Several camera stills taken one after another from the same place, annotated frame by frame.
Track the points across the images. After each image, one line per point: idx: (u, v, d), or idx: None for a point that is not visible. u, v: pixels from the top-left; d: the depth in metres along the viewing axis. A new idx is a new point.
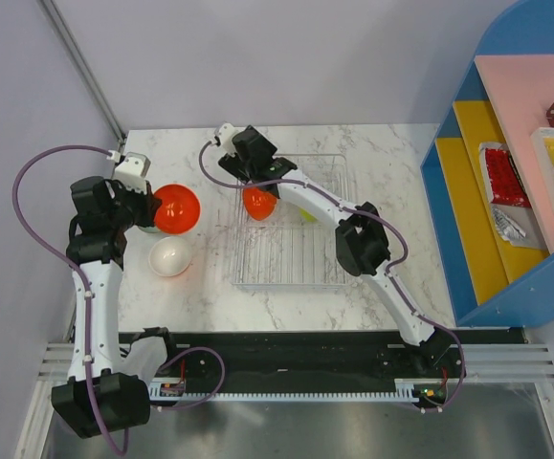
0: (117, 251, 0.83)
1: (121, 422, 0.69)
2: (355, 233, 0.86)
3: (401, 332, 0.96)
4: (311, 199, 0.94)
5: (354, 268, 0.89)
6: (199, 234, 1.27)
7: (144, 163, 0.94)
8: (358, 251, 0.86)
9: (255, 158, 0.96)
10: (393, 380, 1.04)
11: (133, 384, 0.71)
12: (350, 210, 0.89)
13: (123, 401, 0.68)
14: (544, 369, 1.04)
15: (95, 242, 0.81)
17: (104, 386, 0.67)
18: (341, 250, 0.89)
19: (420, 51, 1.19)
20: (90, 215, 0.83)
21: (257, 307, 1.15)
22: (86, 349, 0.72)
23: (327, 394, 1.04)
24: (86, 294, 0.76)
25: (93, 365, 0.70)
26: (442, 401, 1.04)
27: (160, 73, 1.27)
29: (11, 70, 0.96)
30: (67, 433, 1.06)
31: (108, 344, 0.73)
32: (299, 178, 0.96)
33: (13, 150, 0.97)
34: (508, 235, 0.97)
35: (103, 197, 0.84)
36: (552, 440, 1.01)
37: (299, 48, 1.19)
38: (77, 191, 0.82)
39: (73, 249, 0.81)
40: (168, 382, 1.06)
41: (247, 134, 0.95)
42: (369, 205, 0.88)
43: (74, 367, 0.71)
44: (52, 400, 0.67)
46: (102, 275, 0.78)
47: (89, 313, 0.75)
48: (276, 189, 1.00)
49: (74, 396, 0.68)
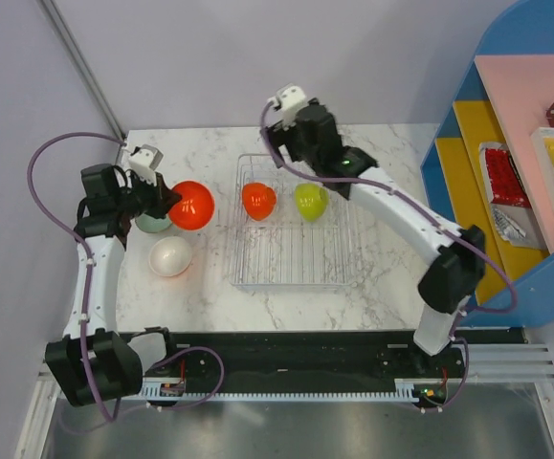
0: (121, 231, 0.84)
1: (117, 391, 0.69)
2: (457, 270, 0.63)
3: (418, 334, 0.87)
4: (399, 209, 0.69)
5: (439, 304, 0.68)
6: (199, 235, 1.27)
7: (153, 155, 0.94)
8: (454, 290, 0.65)
9: (323, 145, 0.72)
10: (393, 380, 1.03)
11: (129, 351, 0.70)
12: (454, 235, 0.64)
13: (120, 368, 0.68)
14: (544, 369, 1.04)
15: (100, 222, 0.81)
17: (99, 352, 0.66)
18: (428, 281, 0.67)
19: (420, 51, 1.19)
20: (98, 197, 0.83)
21: (257, 307, 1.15)
22: (82, 309, 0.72)
23: (328, 394, 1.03)
24: (88, 261, 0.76)
25: (89, 324, 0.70)
26: (442, 401, 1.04)
27: (160, 73, 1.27)
29: (11, 69, 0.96)
30: (67, 433, 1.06)
31: (105, 306, 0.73)
32: (382, 180, 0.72)
33: (13, 150, 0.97)
34: (508, 235, 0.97)
35: (111, 180, 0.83)
36: (551, 440, 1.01)
37: (300, 48, 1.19)
38: (85, 173, 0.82)
39: (79, 227, 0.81)
40: (168, 382, 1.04)
41: (318, 113, 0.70)
42: (478, 229, 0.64)
43: (70, 326, 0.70)
44: (45, 358, 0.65)
46: (106, 248, 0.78)
47: (89, 280, 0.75)
48: (347, 189, 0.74)
49: (68, 357, 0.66)
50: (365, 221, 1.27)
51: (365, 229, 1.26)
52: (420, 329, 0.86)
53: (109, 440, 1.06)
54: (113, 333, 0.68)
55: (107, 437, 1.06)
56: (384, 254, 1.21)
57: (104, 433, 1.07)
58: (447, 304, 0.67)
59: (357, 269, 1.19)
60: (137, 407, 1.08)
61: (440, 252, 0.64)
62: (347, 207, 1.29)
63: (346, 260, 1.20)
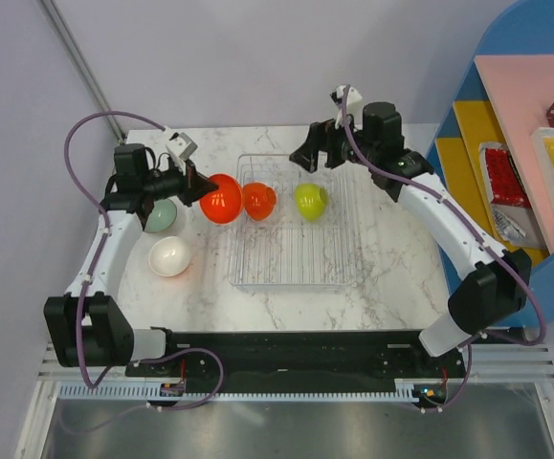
0: (143, 212, 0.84)
1: (102, 360, 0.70)
2: (493, 289, 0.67)
3: (426, 334, 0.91)
4: (444, 217, 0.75)
5: (469, 323, 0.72)
6: (199, 235, 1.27)
7: (185, 145, 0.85)
8: (486, 307, 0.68)
9: (385, 141, 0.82)
10: (393, 379, 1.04)
11: (121, 320, 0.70)
12: (494, 253, 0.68)
13: (109, 338, 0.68)
14: (544, 369, 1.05)
15: (124, 201, 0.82)
17: (92, 315, 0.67)
18: (461, 295, 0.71)
19: (420, 51, 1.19)
20: (126, 176, 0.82)
21: (257, 307, 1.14)
22: (88, 271, 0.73)
23: (327, 394, 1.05)
24: (104, 230, 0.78)
25: (90, 286, 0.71)
26: (442, 401, 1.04)
27: (160, 72, 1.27)
29: (11, 69, 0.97)
30: (67, 433, 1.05)
31: (110, 273, 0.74)
32: (436, 190, 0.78)
33: (13, 150, 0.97)
34: (507, 235, 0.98)
35: (141, 162, 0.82)
36: (551, 440, 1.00)
37: (300, 48, 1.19)
38: (117, 150, 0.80)
39: (107, 200, 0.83)
40: (169, 382, 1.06)
41: (386, 111, 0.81)
42: (523, 255, 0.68)
43: (73, 284, 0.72)
44: (45, 308, 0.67)
46: (123, 221, 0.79)
47: (100, 247, 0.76)
48: (396, 188, 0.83)
49: (63, 313, 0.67)
50: (365, 221, 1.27)
51: (365, 229, 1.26)
52: (429, 331, 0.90)
53: (109, 440, 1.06)
54: (109, 298, 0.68)
55: (107, 437, 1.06)
56: (384, 254, 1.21)
57: (104, 433, 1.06)
58: (476, 322, 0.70)
59: (357, 269, 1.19)
60: (137, 407, 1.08)
61: (477, 267, 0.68)
62: (347, 207, 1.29)
63: (346, 260, 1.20)
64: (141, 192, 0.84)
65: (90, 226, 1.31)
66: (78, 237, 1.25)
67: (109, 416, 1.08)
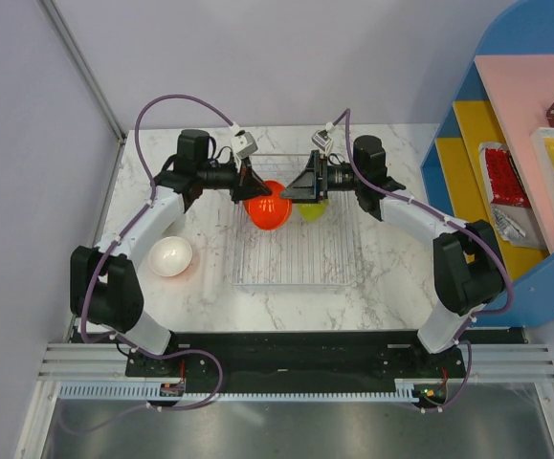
0: (188, 196, 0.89)
1: (104, 319, 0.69)
2: (462, 259, 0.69)
3: (422, 332, 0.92)
4: (415, 214, 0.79)
5: (453, 303, 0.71)
6: (199, 235, 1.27)
7: (245, 145, 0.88)
8: (462, 277, 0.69)
9: (370, 171, 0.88)
10: (393, 380, 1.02)
11: (134, 285, 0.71)
12: (455, 226, 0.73)
13: (120, 300, 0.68)
14: (544, 369, 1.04)
15: (176, 181, 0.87)
17: (111, 273, 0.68)
18: (439, 275, 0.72)
19: (421, 50, 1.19)
20: (185, 158, 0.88)
21: (258, 308, 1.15)
22: (121, 232, 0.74)
23: (327, 394, 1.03)
24: (147, 202, 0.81)
25: (117, 247, 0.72)
26: (442, 401, 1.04)
27: (160, 73, 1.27)
29: (12, 70, 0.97)
30: (67, 433, 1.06)
31: (139, 242, 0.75)
32: (406, 194, 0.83)
33: (13, 152, 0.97)
34: (508, 235, 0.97)
35: (201, 147, 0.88)
36: (551, 439, 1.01)
37: (300, 48, 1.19)
38: (183, 134, 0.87)
39: (163, 176, 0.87)
40: (168, 382, 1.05)
41: (374, 145, 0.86)
42: (483, 224, 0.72)
43: (101, 240, 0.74)
44: (72, 253, 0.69)
46: (167, 199, 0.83)
47: (140, 213, 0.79)
48: (378, 209, 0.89)
49: (87, 262, 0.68)
50: (365, 222, 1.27)
51: (365, 229, 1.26)
52: (426, 327, 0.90)
53: (109, 440, 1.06)
54: (130, 263, 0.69)
55: (107, 438, 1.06)
56: (384, 254, 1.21)
57: (104, 433, 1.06)
58: (457, 299, 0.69)
59: (357, 269, 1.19)
60: (137, 407, 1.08)
61: (441, 235, 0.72)
62: (347, 207, 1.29)
63: (346, 260, 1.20)
64: (193, 176, 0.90)
65: (91, 226, 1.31)
66: (78, 237, 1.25)
67: (109, 416, 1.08)
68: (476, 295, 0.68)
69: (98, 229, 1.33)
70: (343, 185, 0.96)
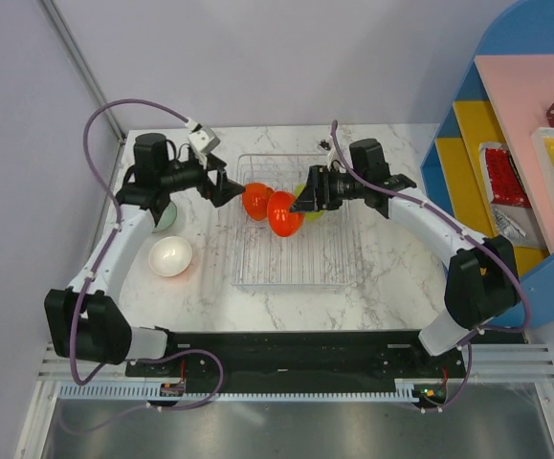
0: (156, 208, 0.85)
1: (94, 357, 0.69)
2: (476, 277, 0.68)
3: (422, 333, 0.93)
4: (428, 218, 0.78)
5: (464, 318, 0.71)
6: (199, 235, 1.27)
7: (207, 140, 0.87)
8: (476, 296, 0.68)
9: (370, 168, 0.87)
10: (393, 380, 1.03)
11: (119, 317, 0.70)
12: (474, 241, 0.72)
13: (104, 337, 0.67)
14: (544, 369, 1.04)
15: (141, 195, 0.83)
17: (90, 313, 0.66)
18: (454, 292, 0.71)
19: (420, 51, 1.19)
20: (145, 168, 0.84)
21: (257, 307, 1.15)
22: (93, 267, 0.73)
23: (327, 394, 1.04)
24: (116, 226, 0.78)
25: (92, 283, 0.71)
26: (442, 401, 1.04)
27: (160, 74, 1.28)
29: (12, 70, 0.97)
30: (67, 433, 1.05)
31: (114, 273, 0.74)
32: (418, 197, 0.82)
33: (13, 151, 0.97)
34: (508, 235, 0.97)
35: (159, 154, 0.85)
36: (551, 439, 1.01)
37: (299, 49, 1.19)
38: (138, 142, 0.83)
39: (122, 192, 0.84)
40: (168, 382, 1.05)
41: (367, 142, 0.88)
42: (501, 241, 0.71)
43: (76, 278, 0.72)
44: (45, 301, 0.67)
46: (135, 218, 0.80)
47: (108, 241, 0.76)
48: (386, 207, 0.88)
49: (62, 306, 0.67)
50: (365, 221, 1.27)
51: (365, 229, 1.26)
52: (428, 329, 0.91)
53: (110, 440, 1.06)
54: (108, 299, 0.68)
55: (107, 438, 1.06)
56: (384, 254, 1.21)
57: (104, 433, 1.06)
58: (471, 315, 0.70)
59: (357, 269, 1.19)
60: (137, 407, 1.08)
61: (459, 252, 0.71)
62: (347, 207, 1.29)
63: (345, 260, 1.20)
64: (158, 187, 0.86)
65: (91, 226, 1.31)
66: (78, 238, 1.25)
67: (109, 416, 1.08)
68: (487, 311, 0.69)
69: (98, 229, 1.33)
70: (346, 193, 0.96)
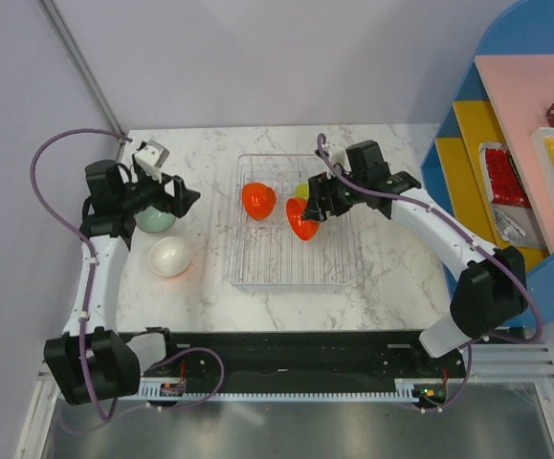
0: (125, 232, 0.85)
1: (110, 392, 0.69)
2: (488, 291, 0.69)
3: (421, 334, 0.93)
4: (434, 225, 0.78)
5: (471, 327, 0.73)
6: (199, 235, 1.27)
7: (157, 153, 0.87)
8: (486, 309, 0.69)
9: (369, 168, 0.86)
10: (393, 379, 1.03)
11: (126, 349, 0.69)
12: (485, 252, 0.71)
13: (117, 371, 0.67)
14: (544, 369, 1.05)
15: (104, 224, 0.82)
17: (97, 350, 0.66)
18: (463, 303, 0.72)
19: (420, 51, 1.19)
20: (102, 196, 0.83)
21: (257, 307, 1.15)
22: (83, 307, 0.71)
23: (328, 394, 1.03)
24: (92, 260, 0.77)
25: (87, 322, 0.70)
26: (442, 401, 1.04)
27: (160, 74, 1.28)
29: (12, 70, 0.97)
30: (67, 433, 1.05)
31: (105, 306, 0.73)
32: (424, 200, 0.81)
33: (13, 151, 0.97)
34: (507, 235, 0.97)
35: (115, 180, 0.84)
36: (551, 440, 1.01)
37: (299, 49, 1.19)
38: (90, 172, 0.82)
39: (85, 225, 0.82)
40: (168, 382, 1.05)
41: (363, 142, 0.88)
42: (513, 251, 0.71)
43: (69, 323, 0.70)
44: (44, 355, 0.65)
46: (109, 248, 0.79)
47: (91, 277, 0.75)
48: (388, 207, 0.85)
49: (66, 353, 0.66)
50: (365, 222, 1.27)
51: (365, 229, 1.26)
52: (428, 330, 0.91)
53: (110, 440, 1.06)
54: (110, 332, 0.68)
55: (107, 438, 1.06)
56: (384, 254, 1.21)
57: (104, 433, 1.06)
58: (478, 325, 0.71)
59: (357, 269, 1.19)
60: (137, 407, 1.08)
61: (470, 267, 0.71)
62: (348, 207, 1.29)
63: (346, 260, 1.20)
64: (121, 212, 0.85)
65: None
66: None
67: None
68: (495, 321, 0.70)
69: None
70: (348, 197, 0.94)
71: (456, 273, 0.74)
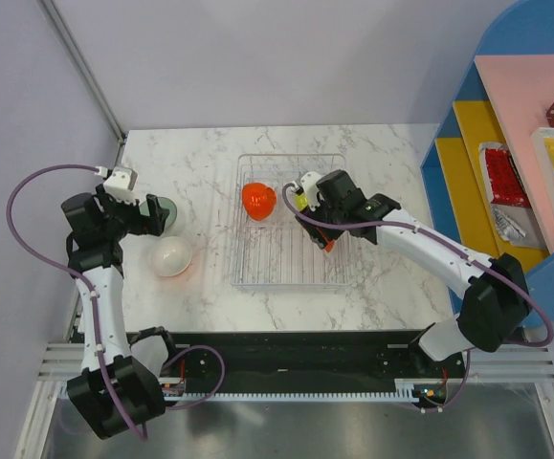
0: (117, 260, 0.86)
1: (142, 415, 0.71)
2: (494, 303, 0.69)
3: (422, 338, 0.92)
4: (425, 246, 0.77)
5: (482, 341, 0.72)
6: (199, 235, 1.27)
7: (127, 176, 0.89)
8: (496, 322, 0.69)
9: (344, 199, 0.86)
10: (393, 380, 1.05)
11: (147, 371, 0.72)
12: (482, 266, 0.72)
13: (143, 392, 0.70)
14: (544, 369, 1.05)
15: (95, 255, 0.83)
17: (119, 377, 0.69)
18: (472, 321, 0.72)
19: (420, 51, 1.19)
20: (85, 229, 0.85)
21: (257, 307, 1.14)
22: (97, 340, 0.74)
23: (326, 394, 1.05)
24: (92, 294, 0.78)
25: (105, 355, 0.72)
26: (442, 401, 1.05)
27: (160, 74, 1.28)
29: (12, 70, 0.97)
30: (66, 433, 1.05)
31: (119, 335, 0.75)
32: (409, 221, 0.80)
33: (13, 151, 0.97)
34: (508, 235, 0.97)
35: (95, 211, 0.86)
36: (551, 440, 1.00)
37: (299, 49, 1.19)
38: (69, 209, 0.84)
39: (75, 260, 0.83)
40: (169, 382, 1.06)
41: (331, 175, 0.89)
42: (507, 259, 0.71)
43: (87, 360, 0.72)
44: (69, 394, 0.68)
46: (106, 277, 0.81)
47: (96, 310, 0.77)
48: (372, 231, 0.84)
49: (90, 387, 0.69)
50: None
51: None
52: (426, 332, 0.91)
53: (110, 440, 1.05)
54: (129, 359, 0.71)
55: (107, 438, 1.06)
56: (384, 255, 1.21)
57: None
58: (491, 338, 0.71)
59: (357, 269, 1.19)
60: None
61: (473, 283, 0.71)
62: None
63: (346, 260, 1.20)
64: (107, 240, 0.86)
65: None
66: None
67: None
68: (505, 331, 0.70)
69: None
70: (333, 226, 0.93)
71: (461, 291, 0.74)
